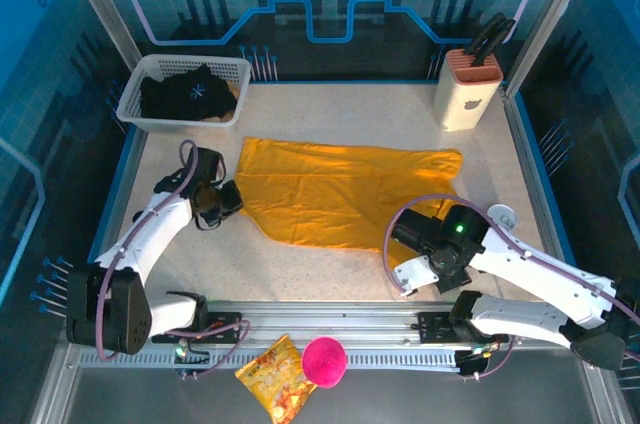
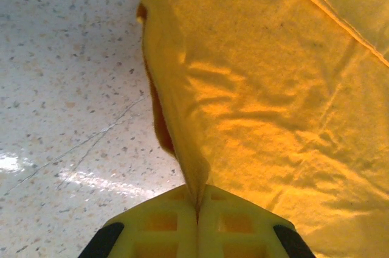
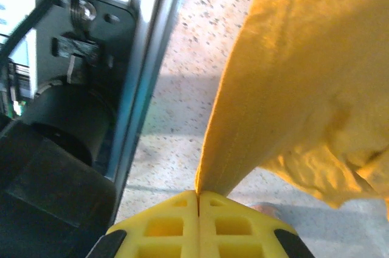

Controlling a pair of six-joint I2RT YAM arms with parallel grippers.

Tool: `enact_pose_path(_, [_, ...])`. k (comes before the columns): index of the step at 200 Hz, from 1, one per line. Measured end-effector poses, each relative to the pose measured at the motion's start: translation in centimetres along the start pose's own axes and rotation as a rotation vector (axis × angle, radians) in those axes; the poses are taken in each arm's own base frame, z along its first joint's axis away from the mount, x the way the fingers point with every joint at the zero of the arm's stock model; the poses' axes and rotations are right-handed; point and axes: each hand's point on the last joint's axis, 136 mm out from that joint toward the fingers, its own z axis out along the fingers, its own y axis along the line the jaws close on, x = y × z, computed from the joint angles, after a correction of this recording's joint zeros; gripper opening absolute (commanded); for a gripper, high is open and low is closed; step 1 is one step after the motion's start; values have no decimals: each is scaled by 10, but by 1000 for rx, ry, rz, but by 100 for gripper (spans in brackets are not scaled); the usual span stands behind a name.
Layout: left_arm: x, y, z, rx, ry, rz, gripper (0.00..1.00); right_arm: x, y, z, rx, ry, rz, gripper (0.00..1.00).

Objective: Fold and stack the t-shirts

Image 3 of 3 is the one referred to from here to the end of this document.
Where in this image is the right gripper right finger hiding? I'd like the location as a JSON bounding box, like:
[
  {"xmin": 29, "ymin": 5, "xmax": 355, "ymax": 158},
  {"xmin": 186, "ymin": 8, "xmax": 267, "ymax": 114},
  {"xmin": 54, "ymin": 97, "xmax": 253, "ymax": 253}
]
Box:
[{"xmin": 199, "ymin": 190, "xmax": 317, "ymax": 258}]

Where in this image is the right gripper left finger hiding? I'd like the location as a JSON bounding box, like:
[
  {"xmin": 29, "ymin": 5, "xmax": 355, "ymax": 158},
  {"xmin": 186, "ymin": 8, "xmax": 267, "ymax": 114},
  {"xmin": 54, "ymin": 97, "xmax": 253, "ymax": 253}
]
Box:
[{"xmin": 86, "ymin": 190, "xmax": 201, "ymax": 258}]

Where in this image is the yellow t-shirt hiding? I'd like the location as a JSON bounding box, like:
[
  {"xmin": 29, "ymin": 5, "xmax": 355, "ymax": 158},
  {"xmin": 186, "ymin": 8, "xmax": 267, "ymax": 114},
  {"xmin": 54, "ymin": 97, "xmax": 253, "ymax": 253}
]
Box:
[{"xmin": 194, "ymin": 0, "xmax": 389, "ymax": 220}]

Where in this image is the aluminium table edge rail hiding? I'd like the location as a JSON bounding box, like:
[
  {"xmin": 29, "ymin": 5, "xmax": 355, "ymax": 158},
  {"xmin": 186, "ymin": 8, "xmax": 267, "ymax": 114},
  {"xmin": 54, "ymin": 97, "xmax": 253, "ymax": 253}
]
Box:
[{"xmin": 105, "ymin": 0, "xmax": 191, "ymax": 228}]

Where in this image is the thin black cable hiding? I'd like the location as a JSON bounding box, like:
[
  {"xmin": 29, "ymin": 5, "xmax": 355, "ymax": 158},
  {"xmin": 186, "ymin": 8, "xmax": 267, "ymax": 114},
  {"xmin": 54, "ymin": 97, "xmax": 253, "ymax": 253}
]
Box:
[{"xmin": 0, "ymin": 0, "xmax": 83, "ymax": 60}]

